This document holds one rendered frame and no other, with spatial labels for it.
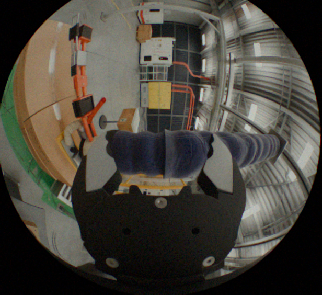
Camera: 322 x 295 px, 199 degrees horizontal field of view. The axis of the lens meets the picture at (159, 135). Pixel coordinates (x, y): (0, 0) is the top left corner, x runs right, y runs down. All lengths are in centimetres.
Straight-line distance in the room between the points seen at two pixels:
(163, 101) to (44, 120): 749
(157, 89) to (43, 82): 731
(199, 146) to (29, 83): 88
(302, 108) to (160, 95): 859
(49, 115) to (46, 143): 16
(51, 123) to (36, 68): 35
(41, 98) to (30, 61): 24
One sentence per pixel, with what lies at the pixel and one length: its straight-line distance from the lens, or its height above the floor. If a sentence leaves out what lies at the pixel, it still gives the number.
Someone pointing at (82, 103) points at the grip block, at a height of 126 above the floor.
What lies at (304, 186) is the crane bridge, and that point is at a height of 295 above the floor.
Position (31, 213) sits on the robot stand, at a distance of 98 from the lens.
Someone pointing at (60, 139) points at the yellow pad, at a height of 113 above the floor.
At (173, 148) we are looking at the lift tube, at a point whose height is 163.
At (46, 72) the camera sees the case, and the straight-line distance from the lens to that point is 72.
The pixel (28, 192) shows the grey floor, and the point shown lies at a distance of 174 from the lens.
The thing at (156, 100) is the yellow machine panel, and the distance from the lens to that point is 765.
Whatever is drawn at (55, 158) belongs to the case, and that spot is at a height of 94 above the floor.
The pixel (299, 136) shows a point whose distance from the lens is 465.
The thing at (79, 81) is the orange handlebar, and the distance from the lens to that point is 44.
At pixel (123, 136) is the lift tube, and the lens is 39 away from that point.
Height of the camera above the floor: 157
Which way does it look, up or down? 1 degrees up
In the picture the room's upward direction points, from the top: 91 degrees clockwise
